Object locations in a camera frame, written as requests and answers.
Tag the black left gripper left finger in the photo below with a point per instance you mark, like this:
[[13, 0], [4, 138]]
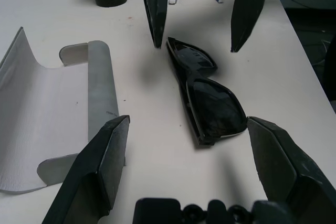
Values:
[[86, 176]]

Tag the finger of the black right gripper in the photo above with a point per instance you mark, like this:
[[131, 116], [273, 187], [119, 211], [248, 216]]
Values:
[[156, 3], [249, 3]]

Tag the grey glasses case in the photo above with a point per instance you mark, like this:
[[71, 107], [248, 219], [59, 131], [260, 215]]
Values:
[[52, 108]]

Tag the black sunglasses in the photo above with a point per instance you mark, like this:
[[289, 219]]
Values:
[[210, 103]]

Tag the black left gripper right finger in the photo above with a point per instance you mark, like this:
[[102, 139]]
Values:
[[296, 176]]

